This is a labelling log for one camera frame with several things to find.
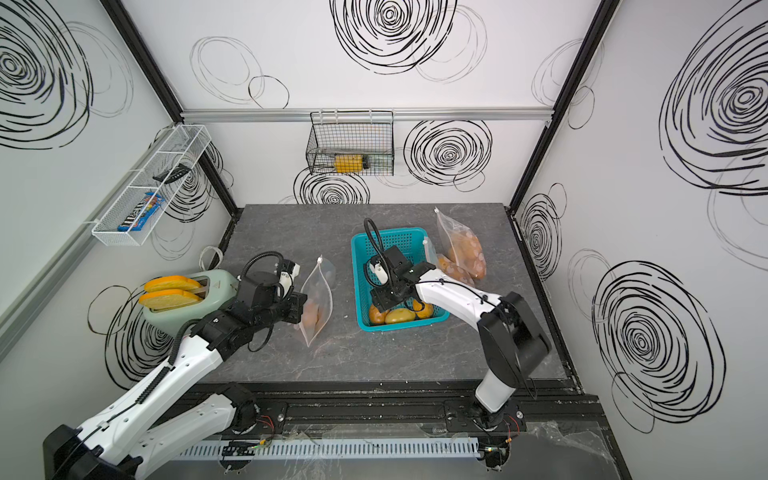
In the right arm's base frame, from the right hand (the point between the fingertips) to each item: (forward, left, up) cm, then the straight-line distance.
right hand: (385, 296), depth 87 cm
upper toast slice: (-5, +54, +14) cm, 56 cm away
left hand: (-5, +21, +8) cm, 23 cm away
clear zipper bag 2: (-4, +17, +11) cm, 21 cm away
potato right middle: (-4, -12, -3) cm, 13 cm away
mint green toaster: (-3, +46, +8) cm, 47 cm away
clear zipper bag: (+24, -21, +4) cm, 32 cm away
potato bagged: (+16, -26, 0) cm, 30 cm away
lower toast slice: (-10, +54, +14) cm, 57 cm away
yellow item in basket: (+29, +12, +26) cm, 41 cm away
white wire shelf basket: (+37, +63, +27) cm, 78 cm away
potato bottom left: (-5, +2, -3) cm, 7 cm away
